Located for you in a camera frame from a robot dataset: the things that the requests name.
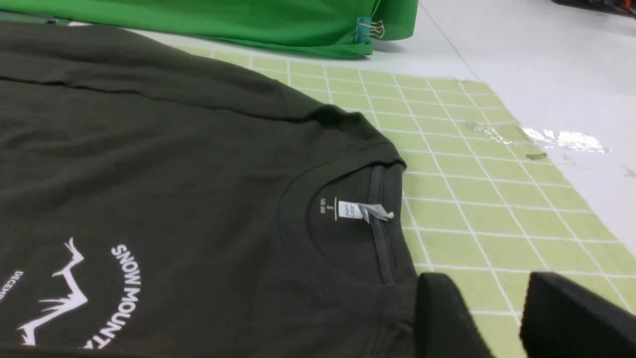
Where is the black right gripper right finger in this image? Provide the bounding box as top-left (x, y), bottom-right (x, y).
top-left (520, 272), bottom-right (636, 358)

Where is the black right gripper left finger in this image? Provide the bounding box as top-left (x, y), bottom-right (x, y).
top-left (415, 272), bottom-right (493, 358)

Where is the dark gray long-sleeved shirt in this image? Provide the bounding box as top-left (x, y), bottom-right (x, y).
top-left (0, 22), bottom-right (416, 358)

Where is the light green checkered mat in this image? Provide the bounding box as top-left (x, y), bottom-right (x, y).
top-left (182, 47), bottom-right (635, 358)

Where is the clear adhesive tape strip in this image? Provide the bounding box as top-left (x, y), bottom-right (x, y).
top-left (465, 121), bottom-right (613, 160)

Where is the blue binder clip lower right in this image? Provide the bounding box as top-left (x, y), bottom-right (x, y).
top-left (354, 16), bottom-right (385, 44)

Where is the green backdrop cloth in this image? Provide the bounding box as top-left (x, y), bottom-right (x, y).
top-left (1, 0), bottom-right (418, 60)

